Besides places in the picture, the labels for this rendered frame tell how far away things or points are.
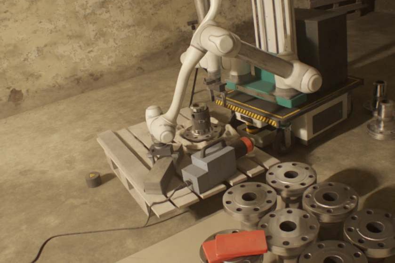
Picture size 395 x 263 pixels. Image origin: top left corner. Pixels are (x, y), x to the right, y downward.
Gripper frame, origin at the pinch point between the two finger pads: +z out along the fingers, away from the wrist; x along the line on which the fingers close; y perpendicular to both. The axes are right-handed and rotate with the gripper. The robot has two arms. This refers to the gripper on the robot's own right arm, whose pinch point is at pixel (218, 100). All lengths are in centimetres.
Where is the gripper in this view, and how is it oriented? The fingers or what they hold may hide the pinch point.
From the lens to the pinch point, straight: 275.0
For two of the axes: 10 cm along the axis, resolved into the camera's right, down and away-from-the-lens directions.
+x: -5.6, -2.6, 7.8
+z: 1.4, 9.0, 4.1
